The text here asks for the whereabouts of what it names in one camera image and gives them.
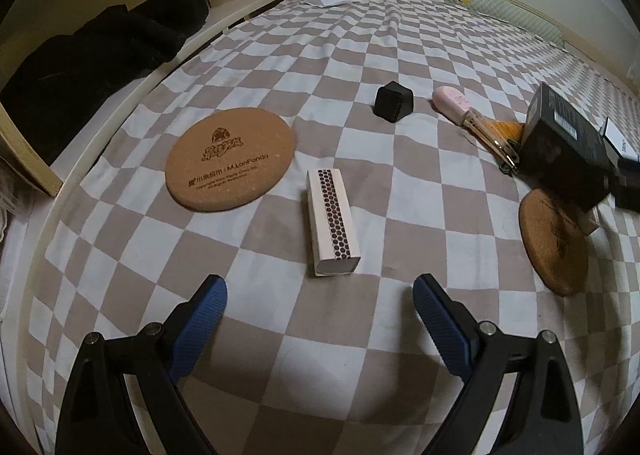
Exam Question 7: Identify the white dotted small box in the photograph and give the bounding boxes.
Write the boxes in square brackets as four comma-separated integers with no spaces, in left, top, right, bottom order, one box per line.
[307,169,361,277]

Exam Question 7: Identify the round cork coaster centre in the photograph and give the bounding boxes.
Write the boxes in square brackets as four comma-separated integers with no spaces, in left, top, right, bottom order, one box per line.
[518,188,588,297]

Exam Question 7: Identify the round cork coaster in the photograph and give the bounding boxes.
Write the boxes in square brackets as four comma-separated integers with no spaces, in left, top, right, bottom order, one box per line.
[518,188,588,297]
[165,107,295,212]

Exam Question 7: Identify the white flat box under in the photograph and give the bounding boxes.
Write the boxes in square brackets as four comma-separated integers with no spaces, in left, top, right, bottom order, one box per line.
[578,208,600,236]

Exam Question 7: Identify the white black Chanel box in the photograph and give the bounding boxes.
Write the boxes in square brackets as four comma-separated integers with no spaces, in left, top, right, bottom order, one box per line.
[601,117,640,212]

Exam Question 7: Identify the black product box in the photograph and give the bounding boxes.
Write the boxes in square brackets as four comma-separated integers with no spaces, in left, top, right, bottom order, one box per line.
[518,82,614,212]

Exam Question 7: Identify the round cork coaster left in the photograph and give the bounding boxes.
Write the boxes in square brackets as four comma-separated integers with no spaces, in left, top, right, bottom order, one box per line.
[165,107,295,212]

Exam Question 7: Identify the checkered bed sheet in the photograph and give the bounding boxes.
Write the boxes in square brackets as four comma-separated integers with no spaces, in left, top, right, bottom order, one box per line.
[23,0,639,454]

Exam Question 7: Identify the black cube charger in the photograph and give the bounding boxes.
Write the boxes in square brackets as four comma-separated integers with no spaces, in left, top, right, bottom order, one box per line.
[373,81,414,123]

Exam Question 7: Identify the black clothes on shelf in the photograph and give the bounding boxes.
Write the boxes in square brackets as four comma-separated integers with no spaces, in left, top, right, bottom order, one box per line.
[1,0,208,110]

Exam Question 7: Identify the white card on bed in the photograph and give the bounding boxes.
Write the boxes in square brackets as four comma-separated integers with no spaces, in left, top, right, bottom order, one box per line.
[304,0,359,8]

